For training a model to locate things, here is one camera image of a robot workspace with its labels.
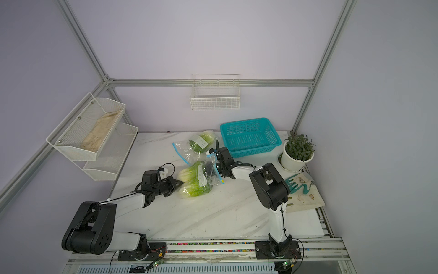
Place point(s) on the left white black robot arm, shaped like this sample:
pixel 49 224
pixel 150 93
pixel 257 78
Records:
pixel 92 229

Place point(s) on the potted green plant white pot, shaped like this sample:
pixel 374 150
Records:
pixel 298 150

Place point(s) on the white two-tier mesh shelf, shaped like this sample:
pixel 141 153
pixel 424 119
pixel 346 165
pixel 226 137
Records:
pixel 107 162

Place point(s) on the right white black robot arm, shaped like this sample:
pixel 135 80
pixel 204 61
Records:
pixel 271 190

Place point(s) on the green beans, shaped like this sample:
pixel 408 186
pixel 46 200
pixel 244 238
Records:
pixel 290 201

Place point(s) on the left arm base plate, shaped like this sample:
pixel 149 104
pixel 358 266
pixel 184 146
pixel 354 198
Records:
pixel 146 252

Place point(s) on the teal plastic basket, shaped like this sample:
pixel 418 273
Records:
pixel 249 137

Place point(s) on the clear zip-top bag blue seal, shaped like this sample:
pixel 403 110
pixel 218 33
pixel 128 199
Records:
pixel 208 173

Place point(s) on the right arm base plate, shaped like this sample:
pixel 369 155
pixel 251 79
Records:
pixel 288 249

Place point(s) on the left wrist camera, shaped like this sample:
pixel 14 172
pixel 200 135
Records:
pixel 162 173

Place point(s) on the white wire wall basket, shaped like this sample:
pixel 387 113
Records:
pixel 215 92

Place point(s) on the beige cloth with green print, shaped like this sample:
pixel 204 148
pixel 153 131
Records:
pixel 304 192

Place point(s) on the beige cloth in shelf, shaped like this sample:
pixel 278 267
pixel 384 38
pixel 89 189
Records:
pixel 96 137

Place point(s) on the chinese cabbage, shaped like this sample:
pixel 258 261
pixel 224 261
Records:
pixel 190 173
pixel 193 188

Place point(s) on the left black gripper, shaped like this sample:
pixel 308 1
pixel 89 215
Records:
pixel 171 183

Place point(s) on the aluminium frame profile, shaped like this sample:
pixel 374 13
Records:
pixel 24 176

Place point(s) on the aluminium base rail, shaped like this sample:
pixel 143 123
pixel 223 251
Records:
pixel 320 256

